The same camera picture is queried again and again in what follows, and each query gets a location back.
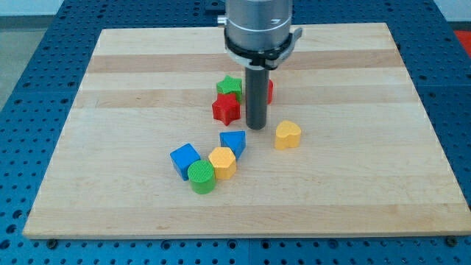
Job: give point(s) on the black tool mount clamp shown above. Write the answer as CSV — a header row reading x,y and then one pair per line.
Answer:
x,y
266,59

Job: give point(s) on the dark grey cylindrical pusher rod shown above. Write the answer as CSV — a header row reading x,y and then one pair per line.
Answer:
x,y
256,97

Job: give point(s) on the red circle block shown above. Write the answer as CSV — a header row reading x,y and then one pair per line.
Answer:
x,y
270,92

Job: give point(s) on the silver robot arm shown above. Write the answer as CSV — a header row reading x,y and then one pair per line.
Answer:
x,y
258,36

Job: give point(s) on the green star block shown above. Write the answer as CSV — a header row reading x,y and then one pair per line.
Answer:
x,y
230,85

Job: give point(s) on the red star block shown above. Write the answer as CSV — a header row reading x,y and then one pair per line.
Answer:
x,y
226,108

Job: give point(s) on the yellow heart block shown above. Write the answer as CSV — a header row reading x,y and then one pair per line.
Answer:
x,y
287,135

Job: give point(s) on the blue triangle block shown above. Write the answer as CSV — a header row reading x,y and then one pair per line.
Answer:
x,y
235,140

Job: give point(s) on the yellow hexagon block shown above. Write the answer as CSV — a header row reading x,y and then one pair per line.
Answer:
x,y
224,162

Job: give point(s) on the blue cube block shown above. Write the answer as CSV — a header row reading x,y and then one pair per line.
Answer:
x,y
182,158

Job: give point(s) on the green cylinder block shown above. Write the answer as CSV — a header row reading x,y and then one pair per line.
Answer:
x,y
202,177

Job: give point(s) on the light wooden board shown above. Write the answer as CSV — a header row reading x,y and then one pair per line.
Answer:
x,y
369,162

